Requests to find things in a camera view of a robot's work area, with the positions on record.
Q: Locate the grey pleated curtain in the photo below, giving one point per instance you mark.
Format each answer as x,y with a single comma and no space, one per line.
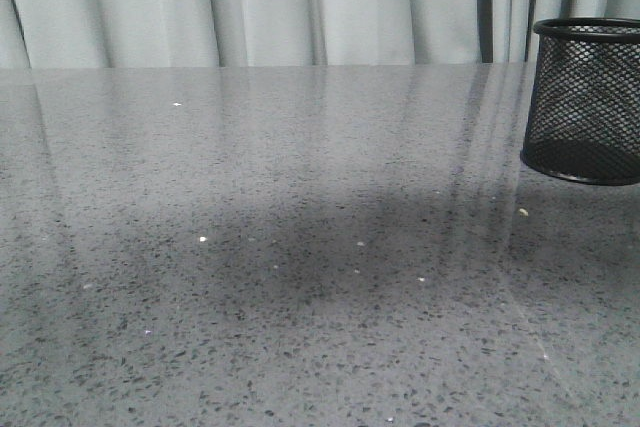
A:
203,33

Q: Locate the black mesh metal bucket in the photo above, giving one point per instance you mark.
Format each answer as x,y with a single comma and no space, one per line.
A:
583,121

